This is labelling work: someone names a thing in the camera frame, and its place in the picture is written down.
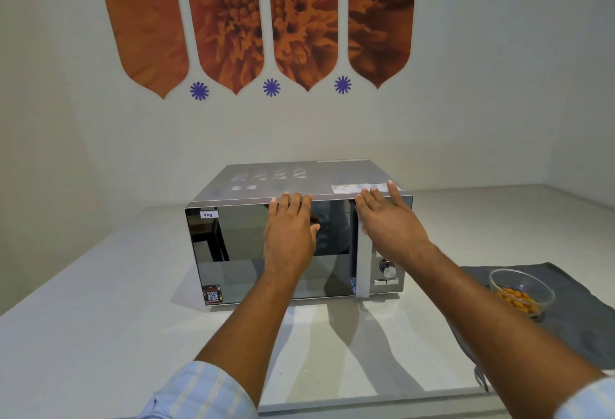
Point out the person's left hand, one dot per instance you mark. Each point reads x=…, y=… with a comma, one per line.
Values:
x=288, y=241

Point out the person's right hand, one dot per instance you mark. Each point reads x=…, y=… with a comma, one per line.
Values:
x=391, y=231

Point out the person's left thumb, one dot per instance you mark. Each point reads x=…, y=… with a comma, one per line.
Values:
x=314, y=237

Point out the person's right little finger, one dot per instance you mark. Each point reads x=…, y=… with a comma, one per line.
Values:
x=395, y=196

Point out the person's left middle finger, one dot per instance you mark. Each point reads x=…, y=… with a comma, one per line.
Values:
x=296, y=206

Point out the person's left little finger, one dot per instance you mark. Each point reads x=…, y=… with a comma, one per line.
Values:
x=273, y=211

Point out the person's left forearm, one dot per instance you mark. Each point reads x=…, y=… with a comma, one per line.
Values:
x=254, y=322

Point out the person's right forearm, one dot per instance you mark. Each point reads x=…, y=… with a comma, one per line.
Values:
x=490, y=327

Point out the long white label sticker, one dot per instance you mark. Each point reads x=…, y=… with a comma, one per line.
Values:
x=346, y=189

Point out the silver microwave oven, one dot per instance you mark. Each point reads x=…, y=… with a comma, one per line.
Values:
x=240, y=250

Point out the small white label sticker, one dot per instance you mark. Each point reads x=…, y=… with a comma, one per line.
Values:
x=208, y=214

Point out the silver microwave knob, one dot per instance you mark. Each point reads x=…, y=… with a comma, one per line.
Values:
x=387, y=268

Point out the silver microwave buttons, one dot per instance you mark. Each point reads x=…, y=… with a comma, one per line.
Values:
x=387, y=282

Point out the red black code sticker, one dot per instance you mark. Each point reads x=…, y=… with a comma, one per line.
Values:
x=212, y=295

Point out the orange food pieces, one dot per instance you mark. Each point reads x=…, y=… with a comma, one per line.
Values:
x=518, y=299

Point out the clear glass bowl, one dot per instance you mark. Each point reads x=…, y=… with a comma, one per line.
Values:
x=538, y=289

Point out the striped light blue left sleeve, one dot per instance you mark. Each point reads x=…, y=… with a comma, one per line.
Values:
x=202, y=394

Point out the striped light blue sleeve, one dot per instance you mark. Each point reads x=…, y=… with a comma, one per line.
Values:
x=202, y=394
x=588, y=402

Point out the grey cloth mat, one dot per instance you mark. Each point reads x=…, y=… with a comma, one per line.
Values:
x=581, y=313

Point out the striped light blue right sleeve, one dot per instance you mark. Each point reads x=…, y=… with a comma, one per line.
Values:
x=588, y=402

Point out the blue flower wall sticker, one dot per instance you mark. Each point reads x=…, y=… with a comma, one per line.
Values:
x=199, y=91

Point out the orange flower wall panel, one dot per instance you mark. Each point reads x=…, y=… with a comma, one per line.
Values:
x=226, y=20
x=302, y=20
x=382, y=15

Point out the plain orange wall panel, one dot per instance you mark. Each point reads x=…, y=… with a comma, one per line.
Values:
x=144, y=24

